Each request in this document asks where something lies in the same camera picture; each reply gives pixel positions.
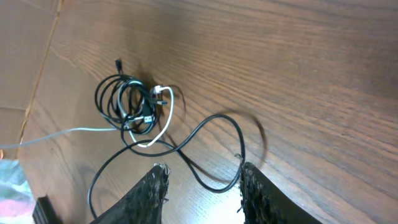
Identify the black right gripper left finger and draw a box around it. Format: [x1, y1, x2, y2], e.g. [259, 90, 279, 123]
[93, 164, 170, 224]

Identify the cardboard box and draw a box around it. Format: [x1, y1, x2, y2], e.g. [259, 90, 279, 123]
[1, 0, 63, 160]

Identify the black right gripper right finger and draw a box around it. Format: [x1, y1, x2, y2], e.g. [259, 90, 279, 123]
[240, 162, 319, 224]

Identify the short black USB cable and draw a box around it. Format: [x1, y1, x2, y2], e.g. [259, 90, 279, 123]
[94, 58, 169, 136]

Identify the white USB cable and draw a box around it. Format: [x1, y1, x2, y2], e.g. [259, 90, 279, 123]
[0, 80, 175, 149]

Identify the long black USB cable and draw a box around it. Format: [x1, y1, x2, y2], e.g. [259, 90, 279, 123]
[86, 113, 246, 220]

